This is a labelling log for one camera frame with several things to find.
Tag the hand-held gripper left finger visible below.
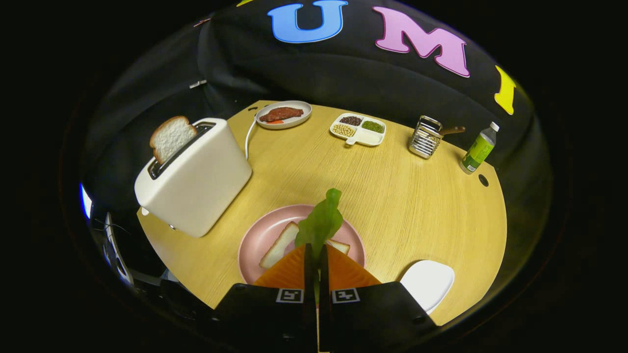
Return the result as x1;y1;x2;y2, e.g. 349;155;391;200
212;244;318;353

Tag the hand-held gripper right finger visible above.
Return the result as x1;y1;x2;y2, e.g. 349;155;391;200
319;244;438;353

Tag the green lettuce leaf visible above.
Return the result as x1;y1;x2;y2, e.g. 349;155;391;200
294;188;344;304

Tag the toast bread slice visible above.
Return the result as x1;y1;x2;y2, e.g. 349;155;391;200
149;116;198;165

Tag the white bread slice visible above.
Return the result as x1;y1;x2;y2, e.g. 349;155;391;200
259;222;351;270

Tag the pink plate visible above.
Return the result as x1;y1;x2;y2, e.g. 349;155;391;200
238;204;366;285

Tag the white plate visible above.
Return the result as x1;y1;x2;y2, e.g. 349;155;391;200
400;260;455;315

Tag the white toaster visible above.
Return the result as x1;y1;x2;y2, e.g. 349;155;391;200
134;118;253;238

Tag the white divided dish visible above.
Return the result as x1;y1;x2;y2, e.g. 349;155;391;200
329;113;387;147

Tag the grey plate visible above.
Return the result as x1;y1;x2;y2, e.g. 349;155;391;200
255;101;313;130

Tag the brown meat slice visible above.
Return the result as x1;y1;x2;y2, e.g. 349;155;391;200
259;107;304;123

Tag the black backdrop cloth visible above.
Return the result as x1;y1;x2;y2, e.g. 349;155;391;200
81;0;545;231

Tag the green label bottle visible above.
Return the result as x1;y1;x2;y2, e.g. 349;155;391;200
459;122;500;175

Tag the white toaster cable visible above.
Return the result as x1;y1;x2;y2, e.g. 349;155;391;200
244;118;258;160

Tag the metal wire rack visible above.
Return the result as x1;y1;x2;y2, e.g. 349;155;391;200
408;115;444;159

